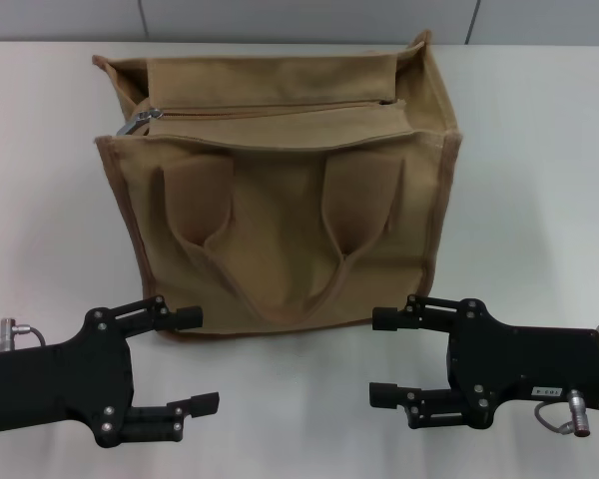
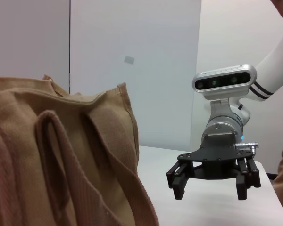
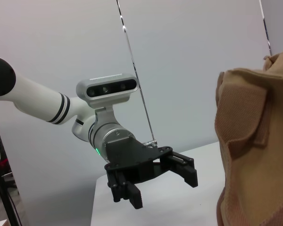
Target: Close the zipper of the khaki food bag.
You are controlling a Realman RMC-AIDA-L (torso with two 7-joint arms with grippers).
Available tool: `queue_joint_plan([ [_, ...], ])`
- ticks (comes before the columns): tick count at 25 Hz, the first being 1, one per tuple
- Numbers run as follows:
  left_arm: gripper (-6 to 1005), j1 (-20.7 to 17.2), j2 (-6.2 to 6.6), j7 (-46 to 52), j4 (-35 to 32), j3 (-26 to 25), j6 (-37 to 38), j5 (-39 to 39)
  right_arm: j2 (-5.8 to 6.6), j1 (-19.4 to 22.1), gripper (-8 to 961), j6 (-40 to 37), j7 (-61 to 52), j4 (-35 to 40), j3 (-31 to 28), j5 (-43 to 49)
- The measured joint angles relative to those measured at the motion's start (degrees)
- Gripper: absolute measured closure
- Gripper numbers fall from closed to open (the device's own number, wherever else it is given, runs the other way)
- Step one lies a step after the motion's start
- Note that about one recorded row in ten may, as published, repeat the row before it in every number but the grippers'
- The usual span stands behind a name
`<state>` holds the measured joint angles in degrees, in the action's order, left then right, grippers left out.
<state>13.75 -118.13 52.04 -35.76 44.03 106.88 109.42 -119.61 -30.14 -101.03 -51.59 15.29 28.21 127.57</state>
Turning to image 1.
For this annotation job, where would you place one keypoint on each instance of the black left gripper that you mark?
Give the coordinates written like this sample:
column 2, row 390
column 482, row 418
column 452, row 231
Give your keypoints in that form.
column 55, row 384

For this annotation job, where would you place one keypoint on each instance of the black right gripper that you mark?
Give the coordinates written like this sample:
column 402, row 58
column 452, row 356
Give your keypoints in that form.
column 524, row 364

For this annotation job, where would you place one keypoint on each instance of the khaki canvas food bag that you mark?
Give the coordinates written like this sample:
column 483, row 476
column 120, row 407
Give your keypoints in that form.
column 279, row 224

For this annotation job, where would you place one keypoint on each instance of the silver metal zipper pull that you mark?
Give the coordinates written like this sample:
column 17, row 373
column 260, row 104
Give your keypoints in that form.
column 137, row 122

